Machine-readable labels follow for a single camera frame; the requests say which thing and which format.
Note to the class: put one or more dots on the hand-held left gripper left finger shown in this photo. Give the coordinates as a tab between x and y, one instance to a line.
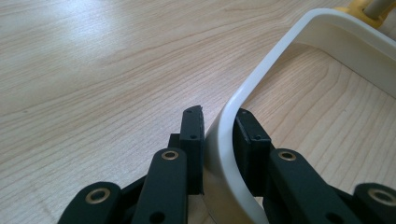
194	149

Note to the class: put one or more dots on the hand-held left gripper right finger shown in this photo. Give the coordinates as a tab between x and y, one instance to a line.
250	155

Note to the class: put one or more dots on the yellow object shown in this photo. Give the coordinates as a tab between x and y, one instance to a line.
356	10

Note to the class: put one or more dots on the grey rod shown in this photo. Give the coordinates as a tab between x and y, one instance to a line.
378	6

